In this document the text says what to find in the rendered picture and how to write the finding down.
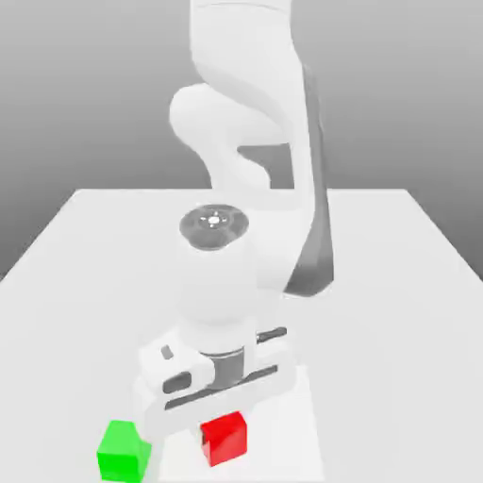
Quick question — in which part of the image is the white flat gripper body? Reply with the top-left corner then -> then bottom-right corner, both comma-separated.
142,346 -> 299,441

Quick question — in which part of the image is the small red cube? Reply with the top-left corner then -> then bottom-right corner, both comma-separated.
199,410 -> 249,468

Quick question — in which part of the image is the small green cube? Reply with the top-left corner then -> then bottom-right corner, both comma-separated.
96,419 -> 153,483

